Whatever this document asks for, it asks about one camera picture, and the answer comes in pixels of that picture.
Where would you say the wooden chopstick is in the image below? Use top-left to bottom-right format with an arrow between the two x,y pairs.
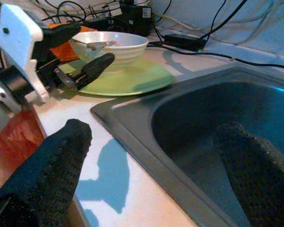
74,39 -> 100,51
86,40 -> 116,48

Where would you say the white cable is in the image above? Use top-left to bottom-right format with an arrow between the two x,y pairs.
153,13 -> 197,30

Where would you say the black device box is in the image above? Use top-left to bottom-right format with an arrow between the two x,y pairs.
119,0 -> 154,37

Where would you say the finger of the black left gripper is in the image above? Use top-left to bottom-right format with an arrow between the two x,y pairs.
81,52 -> 116,83
41,22 -> 83,48

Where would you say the thick black power cable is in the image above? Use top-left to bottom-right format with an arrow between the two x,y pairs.
200,0 -> 249,41

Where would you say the white bowl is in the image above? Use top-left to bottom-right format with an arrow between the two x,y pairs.
71,32 -> 149,74

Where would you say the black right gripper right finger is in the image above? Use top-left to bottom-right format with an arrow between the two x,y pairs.
215,121 -> 284,227

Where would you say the red plastic bag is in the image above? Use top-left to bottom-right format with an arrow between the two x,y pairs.
0,108 -> 47,197

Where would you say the steel kitchen sink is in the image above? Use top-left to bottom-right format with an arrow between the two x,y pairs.
91,62 -> 284,227

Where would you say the green plate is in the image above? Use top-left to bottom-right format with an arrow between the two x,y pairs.
58,58 -> 175,96

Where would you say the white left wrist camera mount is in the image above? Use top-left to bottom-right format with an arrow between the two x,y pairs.
0,3 -> 50,105

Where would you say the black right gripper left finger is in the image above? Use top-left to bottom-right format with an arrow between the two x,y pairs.
0,119 -> 93,227

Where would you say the orange bowl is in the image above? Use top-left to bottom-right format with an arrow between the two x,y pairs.
48,22 -> 98,63

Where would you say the black power adapter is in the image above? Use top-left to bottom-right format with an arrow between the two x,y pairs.
164,34 -> 207,52

